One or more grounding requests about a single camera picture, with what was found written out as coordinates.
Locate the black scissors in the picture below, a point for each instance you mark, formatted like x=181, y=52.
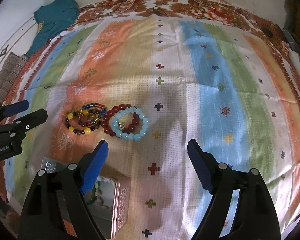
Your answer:
x=158, y=11

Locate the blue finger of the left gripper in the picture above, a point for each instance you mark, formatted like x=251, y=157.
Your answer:
x=13, y=109
x=31, y=120

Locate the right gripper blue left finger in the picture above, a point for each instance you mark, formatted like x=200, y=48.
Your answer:
x=91, y=165

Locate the striped colourful cloth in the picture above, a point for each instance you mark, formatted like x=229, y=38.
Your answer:
x=225, y=88

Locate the teal garment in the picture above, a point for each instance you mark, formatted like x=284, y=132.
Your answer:
x=53, y=19

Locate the grey striped pillow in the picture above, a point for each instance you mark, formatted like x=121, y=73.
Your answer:
x=9, y=73

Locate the silver metal tin box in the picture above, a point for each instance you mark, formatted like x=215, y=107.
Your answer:
x=108, y=203

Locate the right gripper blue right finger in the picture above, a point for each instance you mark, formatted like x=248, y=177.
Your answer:
x=200, y=163

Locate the floral red bed sheet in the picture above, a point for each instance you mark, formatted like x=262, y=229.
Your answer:
x=128, y=122

